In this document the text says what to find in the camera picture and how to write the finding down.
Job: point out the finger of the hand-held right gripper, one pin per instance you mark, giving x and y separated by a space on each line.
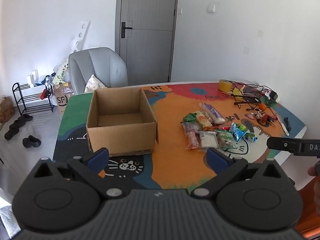
282 145

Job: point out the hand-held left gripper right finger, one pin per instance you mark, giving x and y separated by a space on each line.
215 158

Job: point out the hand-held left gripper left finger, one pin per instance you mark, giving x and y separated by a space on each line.
100 158

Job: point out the small bright green snack packet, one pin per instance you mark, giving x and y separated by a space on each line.
250 137

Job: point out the blue snack packet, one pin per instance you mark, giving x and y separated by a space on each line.
238 131

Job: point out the dark green snack packet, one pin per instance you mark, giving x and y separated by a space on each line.
190 117

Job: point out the person's right hand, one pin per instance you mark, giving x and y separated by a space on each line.
312 172

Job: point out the green and white snack packet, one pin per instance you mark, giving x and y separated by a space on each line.
226 138

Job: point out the red striped snack packet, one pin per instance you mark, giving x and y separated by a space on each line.
192 140

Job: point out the small figurine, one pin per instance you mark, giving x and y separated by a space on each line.
260 115

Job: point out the orange snack packet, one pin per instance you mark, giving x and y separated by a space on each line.
203 120

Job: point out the colourful printed table mat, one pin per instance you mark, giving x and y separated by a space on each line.
175 160

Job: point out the clear pink snack packet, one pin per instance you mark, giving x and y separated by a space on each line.
190 127

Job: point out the small orange fruit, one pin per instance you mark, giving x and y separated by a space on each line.
262 107

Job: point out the purple and white snack packet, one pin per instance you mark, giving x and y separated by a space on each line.
212 111

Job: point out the black power adapter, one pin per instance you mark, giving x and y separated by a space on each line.
274 95

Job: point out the orange seat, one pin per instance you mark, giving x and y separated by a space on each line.
306 212

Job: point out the black shoe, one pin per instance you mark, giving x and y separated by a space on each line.
35 142
26 117
11 133
26 143

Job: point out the printed brown paper bag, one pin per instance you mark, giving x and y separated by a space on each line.
62 101

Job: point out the yellow tape roll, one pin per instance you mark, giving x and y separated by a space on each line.
225 85

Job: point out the dotted white cushion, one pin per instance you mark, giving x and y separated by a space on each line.
93 83

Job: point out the black shoe rack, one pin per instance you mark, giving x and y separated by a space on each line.
35 96

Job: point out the white and green plastic bag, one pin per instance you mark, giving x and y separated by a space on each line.
60 76

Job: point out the grey armchair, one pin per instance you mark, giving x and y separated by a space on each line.
105 65

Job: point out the small brown cardboard box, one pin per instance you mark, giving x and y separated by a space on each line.
6 110

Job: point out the silver foil sheet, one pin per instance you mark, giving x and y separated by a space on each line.
6 217

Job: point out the grey door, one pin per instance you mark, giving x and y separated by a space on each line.
147 42

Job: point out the white foam board with holes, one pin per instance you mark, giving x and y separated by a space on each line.
81 33

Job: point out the white wall-mounted box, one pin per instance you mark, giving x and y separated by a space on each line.
32 76

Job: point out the white light switch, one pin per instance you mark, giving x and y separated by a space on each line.
211 8

